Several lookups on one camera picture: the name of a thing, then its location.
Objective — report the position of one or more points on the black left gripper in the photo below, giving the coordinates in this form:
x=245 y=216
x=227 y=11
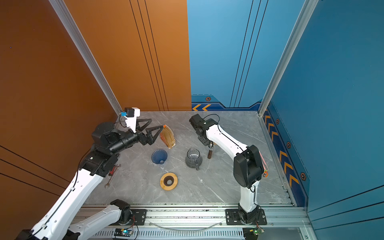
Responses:
x=148 y=139

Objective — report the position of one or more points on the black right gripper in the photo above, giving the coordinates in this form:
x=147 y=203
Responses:
x=205 y=142

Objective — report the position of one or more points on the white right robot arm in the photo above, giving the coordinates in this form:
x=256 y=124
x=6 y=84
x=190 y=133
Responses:
x=248 y=164

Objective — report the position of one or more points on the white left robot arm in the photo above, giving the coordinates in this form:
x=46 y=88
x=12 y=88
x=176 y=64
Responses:
x=92 y=169

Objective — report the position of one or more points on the blue ribbed dripper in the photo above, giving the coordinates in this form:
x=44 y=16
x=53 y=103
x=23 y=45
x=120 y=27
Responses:
x=159 y=157

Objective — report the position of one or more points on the silver wrench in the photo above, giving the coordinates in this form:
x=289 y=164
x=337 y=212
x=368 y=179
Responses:
x=114 y=171

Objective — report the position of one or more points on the left green circuit board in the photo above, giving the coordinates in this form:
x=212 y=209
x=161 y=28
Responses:
x=125 y=233

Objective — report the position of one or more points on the green circuit board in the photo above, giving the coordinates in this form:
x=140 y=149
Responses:
x=125 y=233
x=252 y=233

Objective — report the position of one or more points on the right green circuit board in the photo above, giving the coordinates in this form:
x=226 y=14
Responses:
x=252 y=233

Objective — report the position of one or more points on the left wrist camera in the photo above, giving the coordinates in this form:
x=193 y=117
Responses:
x=130 y=115

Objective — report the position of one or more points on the pink handled tool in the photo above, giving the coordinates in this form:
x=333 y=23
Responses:
x=266 y=169

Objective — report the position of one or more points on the aluminium left corner post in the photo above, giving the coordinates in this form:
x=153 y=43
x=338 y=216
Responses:
x=75 y=34

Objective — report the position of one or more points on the aluminium corner post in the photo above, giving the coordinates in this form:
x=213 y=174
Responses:
x=292 y=43
x=75 y=34

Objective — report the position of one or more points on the aluminium right corner post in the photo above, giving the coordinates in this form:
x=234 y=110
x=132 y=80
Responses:
x=292 y=43

